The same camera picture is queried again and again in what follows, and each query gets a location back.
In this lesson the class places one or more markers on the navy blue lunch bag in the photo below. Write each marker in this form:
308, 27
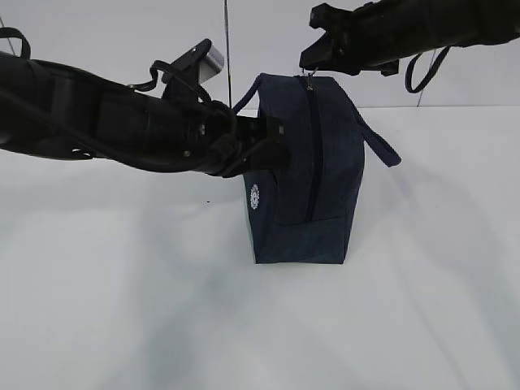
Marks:
303, 213

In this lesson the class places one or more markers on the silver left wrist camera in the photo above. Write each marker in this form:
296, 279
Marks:
199, 64

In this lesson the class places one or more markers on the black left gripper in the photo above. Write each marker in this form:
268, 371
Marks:
257, 145

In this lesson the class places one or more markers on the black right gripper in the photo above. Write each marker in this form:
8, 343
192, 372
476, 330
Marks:
352, 41

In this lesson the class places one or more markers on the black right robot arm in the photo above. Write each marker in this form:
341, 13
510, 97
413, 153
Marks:
418, 26

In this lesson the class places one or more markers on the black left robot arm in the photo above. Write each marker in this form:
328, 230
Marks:
168, 125

